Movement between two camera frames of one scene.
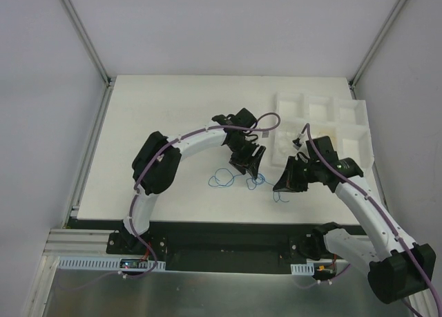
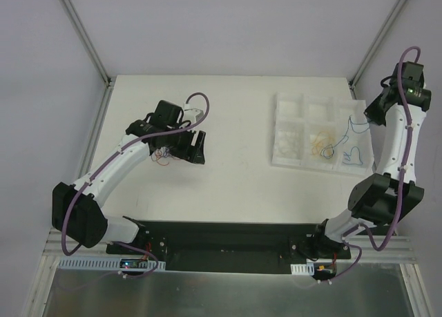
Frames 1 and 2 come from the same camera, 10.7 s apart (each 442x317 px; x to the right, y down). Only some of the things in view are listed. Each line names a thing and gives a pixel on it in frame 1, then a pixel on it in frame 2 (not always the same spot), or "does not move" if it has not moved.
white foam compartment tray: (344, 120) does not move
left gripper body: (244, 155) to (190, 146)
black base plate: (215, 246) does not move
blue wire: (284, 201) to (328, 151)
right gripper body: (298, 174) to (376, 109)
